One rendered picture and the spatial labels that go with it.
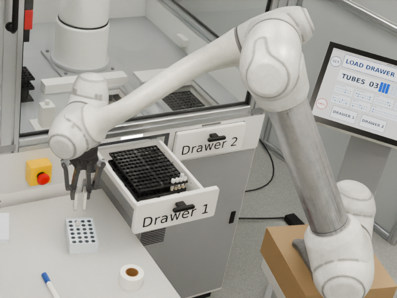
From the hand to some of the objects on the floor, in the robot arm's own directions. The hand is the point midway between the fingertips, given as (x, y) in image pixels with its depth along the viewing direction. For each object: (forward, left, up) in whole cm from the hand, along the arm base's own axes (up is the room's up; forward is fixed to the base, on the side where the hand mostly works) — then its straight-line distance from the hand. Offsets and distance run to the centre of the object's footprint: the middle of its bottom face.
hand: (80, 198), depth 221 cm
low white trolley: (-13, +11, -90) cm, 91 cm away
